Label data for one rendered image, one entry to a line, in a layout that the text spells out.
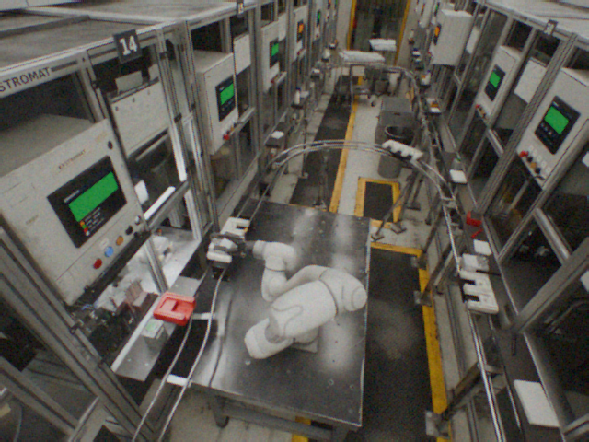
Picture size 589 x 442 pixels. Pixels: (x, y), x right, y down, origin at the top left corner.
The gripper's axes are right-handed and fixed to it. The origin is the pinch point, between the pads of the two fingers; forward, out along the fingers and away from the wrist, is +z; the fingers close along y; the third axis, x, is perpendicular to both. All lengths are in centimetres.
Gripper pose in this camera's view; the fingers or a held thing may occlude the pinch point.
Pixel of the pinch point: (217, 241)
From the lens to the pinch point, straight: 165.8
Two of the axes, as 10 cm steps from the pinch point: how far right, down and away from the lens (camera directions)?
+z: -9.7, -1.7, 1.4
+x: -2.2, 6.3, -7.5
